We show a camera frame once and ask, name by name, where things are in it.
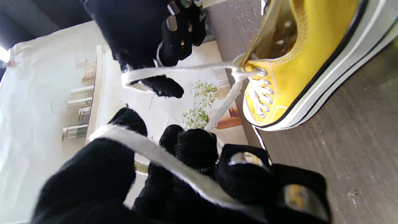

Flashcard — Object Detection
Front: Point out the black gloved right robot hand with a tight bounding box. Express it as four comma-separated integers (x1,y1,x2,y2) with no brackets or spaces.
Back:
82,0,207,98

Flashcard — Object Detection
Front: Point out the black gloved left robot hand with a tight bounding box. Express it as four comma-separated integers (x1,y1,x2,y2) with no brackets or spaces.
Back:
31,107,331,224

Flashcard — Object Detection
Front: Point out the white shoelace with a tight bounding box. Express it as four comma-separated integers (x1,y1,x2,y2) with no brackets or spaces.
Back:
89,0,275,223

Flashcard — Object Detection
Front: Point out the printed kitchen backdrop cloth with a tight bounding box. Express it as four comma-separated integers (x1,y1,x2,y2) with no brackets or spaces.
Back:
0,20,249,224

